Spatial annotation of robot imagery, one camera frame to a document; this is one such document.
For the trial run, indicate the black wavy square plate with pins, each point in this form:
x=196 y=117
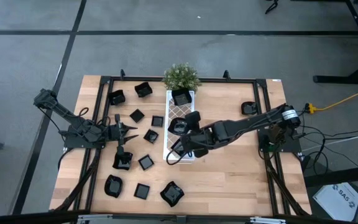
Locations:
x=122 y=161
x=171 y=193

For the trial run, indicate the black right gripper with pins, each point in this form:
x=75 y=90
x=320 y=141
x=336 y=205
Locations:
x=200 y=138

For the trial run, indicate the small black square plate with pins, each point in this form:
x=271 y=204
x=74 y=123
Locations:
x=137 y=115
x=151 y=136
x=142 y=191
x=175 y=149
x=146 y=162
x=157 y=121

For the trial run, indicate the green potted plant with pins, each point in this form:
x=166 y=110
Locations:
x=182 y=77

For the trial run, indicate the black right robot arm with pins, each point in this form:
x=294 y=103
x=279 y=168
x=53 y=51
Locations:
x=247 y=124

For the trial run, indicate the black desk base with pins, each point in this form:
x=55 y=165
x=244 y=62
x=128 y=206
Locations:
x=337 y=79

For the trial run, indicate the deep black square bowl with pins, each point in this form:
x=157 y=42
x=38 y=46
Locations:
x=143 y=89
x=181 y=97
x=116 y=97

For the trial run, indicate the silver bracket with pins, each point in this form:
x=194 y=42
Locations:
x=89 y=219
x=266 y=221

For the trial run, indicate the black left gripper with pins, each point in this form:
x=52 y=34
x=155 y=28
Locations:
x=117 y=132

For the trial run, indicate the white printed paper sheet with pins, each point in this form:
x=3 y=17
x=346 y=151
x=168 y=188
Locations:
x=337 y=202

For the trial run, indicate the small black rounded bowl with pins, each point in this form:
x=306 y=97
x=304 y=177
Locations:
x=249 y=108

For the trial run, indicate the black desk foot bar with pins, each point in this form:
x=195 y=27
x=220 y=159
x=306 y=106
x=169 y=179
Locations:
x=337 y=176

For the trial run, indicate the black oval wavy plate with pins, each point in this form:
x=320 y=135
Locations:
x=176 y=127
x=113 y=185

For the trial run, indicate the white lattice rack shelf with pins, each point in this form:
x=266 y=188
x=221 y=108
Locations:
x=165 y=118

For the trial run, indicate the black frame clamp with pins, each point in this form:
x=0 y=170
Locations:
x=122 y=74
x=226 y=74

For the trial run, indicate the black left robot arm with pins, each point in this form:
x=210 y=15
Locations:
x=57 y=109

